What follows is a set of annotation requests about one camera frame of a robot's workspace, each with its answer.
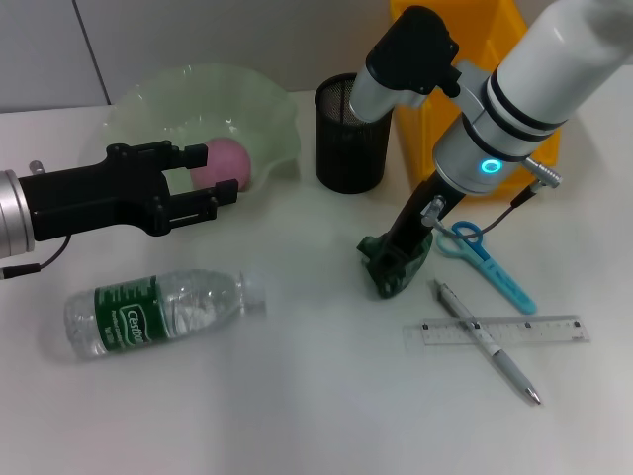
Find clear plastic ruler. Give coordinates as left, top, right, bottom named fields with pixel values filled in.
left=403, top=313, right=591, bottom=350

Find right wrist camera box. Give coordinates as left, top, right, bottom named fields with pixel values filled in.
left=345, top=5, right=462, bottom=125

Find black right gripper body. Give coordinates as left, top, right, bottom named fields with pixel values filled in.
left=383, top=172, right=467, bottom=258

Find clear green-label water bottle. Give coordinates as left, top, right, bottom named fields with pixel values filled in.
left=62, top=269, right=268, bottom=361

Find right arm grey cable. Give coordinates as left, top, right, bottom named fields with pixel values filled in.
left=419, top=185, right=540, bottom=243

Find green glass fruit plate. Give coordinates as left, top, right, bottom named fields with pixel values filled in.
left=103, top=63, right=303, bottom=204

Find pink peach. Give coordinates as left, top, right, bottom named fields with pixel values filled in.
left=190, top=137, right=252, bottom=192

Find white grey pen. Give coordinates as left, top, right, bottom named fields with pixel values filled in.
left=432, top=277, right=542, bottom=407

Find blue scissors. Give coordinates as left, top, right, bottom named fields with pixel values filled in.
left=434, top=220, right=538, bottom=316

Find yellow plastic bin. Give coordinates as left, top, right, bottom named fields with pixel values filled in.
left=388, top=0, right=563, bottom=199

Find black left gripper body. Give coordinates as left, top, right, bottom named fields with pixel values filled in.
left=19, top=142, right=173, bottom=243

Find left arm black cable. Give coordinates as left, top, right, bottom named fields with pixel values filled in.
left=0, top=235, right=73, bottom=281

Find black mesh pen holder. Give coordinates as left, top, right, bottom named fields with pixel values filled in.
left=314, top=72, right=396, bottom=195

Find green plastic wrapper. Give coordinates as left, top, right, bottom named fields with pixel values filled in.
left=356, top=232, right=436, bottom=301

